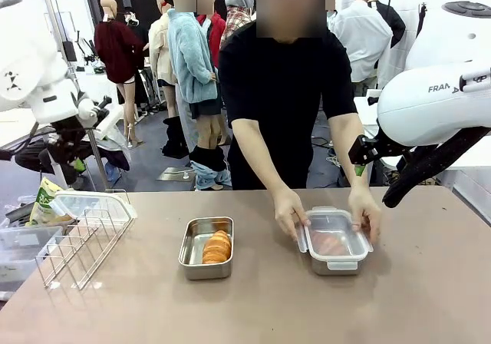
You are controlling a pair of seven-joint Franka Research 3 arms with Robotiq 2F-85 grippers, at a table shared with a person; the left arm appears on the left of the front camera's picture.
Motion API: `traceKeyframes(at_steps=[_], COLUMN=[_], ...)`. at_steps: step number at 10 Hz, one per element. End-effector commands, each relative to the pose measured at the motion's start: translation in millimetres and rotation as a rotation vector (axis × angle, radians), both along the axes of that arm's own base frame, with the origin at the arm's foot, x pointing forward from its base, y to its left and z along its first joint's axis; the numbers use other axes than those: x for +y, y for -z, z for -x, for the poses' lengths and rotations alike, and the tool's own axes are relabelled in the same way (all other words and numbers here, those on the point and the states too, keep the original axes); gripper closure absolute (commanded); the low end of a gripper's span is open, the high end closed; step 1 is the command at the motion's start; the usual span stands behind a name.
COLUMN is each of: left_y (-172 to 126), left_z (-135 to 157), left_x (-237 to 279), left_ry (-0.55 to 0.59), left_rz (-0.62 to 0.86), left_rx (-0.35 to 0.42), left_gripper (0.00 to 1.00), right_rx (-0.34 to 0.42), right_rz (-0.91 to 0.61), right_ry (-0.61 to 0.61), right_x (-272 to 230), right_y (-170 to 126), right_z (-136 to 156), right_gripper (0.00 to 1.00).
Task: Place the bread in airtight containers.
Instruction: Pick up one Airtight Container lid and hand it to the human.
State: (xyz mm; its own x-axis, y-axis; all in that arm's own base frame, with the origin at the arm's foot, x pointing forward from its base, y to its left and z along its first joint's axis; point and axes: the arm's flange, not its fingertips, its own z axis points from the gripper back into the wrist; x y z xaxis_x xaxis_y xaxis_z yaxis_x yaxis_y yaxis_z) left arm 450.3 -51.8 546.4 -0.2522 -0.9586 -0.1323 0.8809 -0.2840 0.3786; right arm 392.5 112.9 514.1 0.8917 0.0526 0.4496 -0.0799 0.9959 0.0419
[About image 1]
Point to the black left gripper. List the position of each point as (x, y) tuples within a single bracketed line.
[(67, 144)]

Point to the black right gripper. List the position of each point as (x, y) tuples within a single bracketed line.
[(366, 151)]

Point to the clear plastic clip lid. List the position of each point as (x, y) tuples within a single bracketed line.
[(330, 221), (96, 204)]

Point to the golden croissant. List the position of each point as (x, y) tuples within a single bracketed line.
[(217, 248), (330, 244)]

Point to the stainless steel rectangular container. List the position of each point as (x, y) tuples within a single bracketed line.
[(320, 268), (207, 272)]

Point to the person's right forearm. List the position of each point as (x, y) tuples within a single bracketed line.
[(257, 152)]

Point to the person's left forearm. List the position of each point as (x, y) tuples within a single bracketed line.
[(347, 148)]

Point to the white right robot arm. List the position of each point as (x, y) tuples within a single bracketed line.
[(422, 106)]

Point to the person's left hand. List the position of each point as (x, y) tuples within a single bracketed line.
[(364, 209)]

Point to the person's right hand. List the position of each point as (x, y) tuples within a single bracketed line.
[(289, 209)]

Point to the seated person in white shirt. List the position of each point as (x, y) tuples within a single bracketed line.
[(30, 159)]

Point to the green and white snack bag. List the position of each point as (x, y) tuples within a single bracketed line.
[(44, 206)]

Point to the white desk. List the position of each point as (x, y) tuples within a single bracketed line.
[(15, 129)]

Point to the person in black T-shirt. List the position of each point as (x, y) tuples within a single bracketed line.
[(284, 90)]

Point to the clear plastic storage bin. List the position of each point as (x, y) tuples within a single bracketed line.
[(19, 259)]

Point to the mannequin in white shirt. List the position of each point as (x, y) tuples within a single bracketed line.
[(364, 40)]

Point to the crumpled blue jeans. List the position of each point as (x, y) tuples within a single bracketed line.
[(211, 175)]

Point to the mannequin in beige jacket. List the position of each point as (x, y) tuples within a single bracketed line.
[(159, 48)]

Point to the mannequin in black white jacket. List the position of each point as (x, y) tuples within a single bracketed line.
[(395, 25)]

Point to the mannequin in light blue fleece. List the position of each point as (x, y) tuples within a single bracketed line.
[(190, 60)]

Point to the black stand pole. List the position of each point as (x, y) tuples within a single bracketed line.
[(422, 14)]

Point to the mannequin in red jacket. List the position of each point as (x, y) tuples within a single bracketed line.
[(216, 33)]

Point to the mannequin in grey hood plaid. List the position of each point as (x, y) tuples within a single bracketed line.
[(238, 10)]

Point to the metal mannequin base plate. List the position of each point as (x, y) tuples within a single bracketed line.
[(176, 175)]

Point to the silver metal post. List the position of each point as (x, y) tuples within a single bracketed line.
[(53, 14)]

